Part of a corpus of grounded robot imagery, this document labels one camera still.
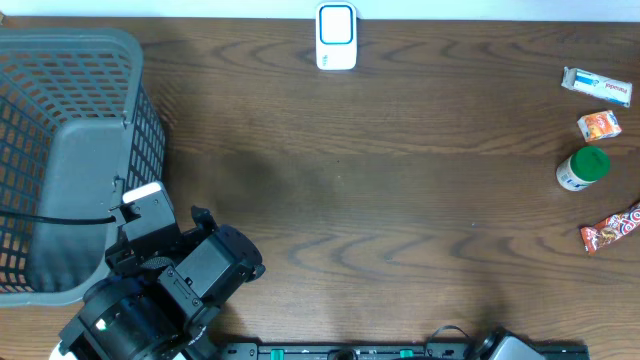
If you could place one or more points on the green lid jar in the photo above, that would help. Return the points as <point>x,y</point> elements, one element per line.
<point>583,168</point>

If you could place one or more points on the white green carton box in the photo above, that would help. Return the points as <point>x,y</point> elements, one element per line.
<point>598,86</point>

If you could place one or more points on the grey plastic basket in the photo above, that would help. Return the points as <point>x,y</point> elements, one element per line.
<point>78,130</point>

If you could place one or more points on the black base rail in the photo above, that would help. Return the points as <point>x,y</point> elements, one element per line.
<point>252,351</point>

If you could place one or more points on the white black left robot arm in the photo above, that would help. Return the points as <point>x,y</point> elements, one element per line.
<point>164,290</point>

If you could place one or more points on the red chocolate bar wrapper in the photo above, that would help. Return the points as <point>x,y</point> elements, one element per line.
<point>609,230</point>

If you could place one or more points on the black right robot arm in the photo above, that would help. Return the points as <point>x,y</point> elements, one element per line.
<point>504,346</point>

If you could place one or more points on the white barcode scanner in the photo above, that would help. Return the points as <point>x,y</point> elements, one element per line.
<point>336,36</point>

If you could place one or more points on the small orange snack packet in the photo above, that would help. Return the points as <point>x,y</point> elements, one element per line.
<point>600,125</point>

